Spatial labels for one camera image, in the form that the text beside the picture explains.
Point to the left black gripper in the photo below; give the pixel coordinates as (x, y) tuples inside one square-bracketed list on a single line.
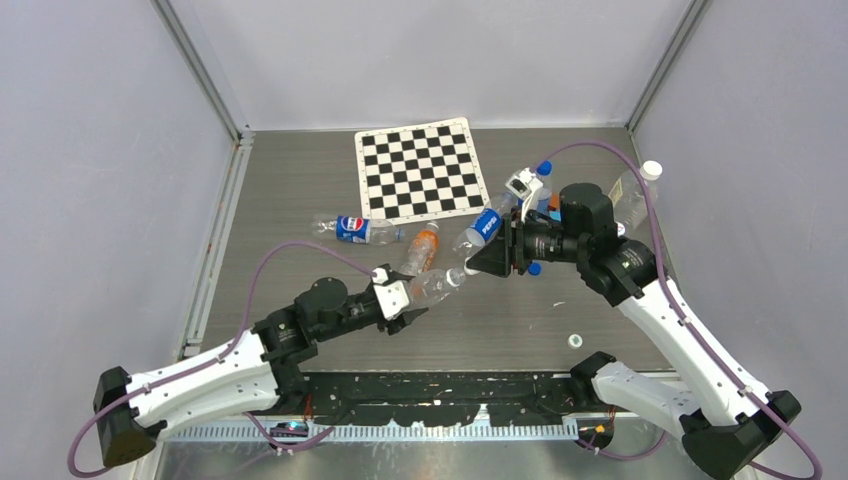
[(396, 322)]

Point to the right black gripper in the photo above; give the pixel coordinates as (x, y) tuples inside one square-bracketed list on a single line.
[(506, 249)]

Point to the clear Pepsi bottle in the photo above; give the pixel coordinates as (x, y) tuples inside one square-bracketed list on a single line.
[(543, 195)]

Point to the white blue bottle cap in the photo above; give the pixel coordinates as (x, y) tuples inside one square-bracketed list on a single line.
[(469, 271)]

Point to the clear plastic bottle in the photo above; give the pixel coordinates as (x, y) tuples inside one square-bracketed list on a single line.
[(431, 287)]

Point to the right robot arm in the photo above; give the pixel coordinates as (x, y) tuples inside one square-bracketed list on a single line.
[(722, 415)]

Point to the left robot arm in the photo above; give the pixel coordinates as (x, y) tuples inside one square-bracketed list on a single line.
[(256, 372)]

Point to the blue label Pepsi bottle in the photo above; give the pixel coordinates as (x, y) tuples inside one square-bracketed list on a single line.
[(483, 228)]

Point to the crushed Pepsi bottle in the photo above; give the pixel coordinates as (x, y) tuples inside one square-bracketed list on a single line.
[(357, 230)]

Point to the orange drink bottle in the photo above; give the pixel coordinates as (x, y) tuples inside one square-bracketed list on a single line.
[(422, 250)]

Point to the white green bottle cap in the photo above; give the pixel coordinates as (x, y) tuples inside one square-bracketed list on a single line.
[(574, 341)]

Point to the tall bottle white cap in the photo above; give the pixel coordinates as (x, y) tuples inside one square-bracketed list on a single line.
[(628, 196)]

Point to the checkerboard mat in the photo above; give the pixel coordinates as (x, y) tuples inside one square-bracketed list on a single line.
[(415, 173)]

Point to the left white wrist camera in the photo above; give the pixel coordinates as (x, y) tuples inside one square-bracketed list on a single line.
[(391, 292)]

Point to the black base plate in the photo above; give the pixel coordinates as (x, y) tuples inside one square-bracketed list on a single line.
[(449, 399)]

